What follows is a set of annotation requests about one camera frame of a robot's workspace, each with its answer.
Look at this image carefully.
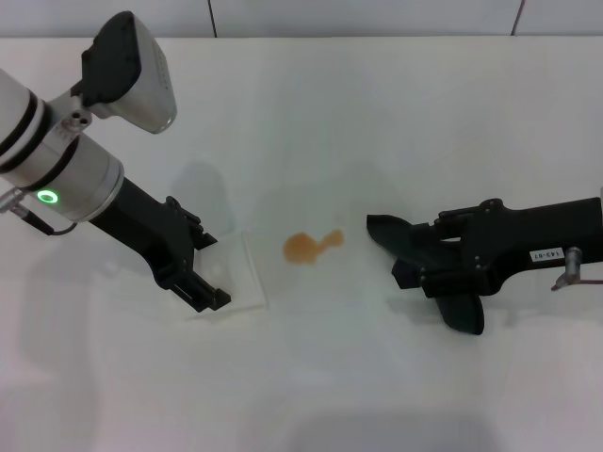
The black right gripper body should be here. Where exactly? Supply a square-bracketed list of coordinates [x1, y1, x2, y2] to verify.
[463, 196, 603, 290]

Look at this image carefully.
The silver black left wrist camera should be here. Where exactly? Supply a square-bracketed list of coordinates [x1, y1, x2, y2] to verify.
[80, 11, 178, 136]

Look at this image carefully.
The brown water stain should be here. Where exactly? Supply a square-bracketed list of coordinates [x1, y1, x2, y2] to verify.
[282, 229, 345, 266]

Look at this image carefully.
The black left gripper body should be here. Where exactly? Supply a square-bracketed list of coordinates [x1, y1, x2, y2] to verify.
[88, 176, 204, 289]

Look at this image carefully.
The left gripper cable with connector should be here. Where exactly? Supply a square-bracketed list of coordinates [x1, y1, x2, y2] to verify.
[0, 186, 77, 235]

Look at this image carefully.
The white paper cup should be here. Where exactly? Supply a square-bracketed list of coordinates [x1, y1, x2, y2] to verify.
[186, 229, 269, 321]

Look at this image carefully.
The dark blue rag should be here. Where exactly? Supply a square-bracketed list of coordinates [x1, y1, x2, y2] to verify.
[366, 214, 486, 336]

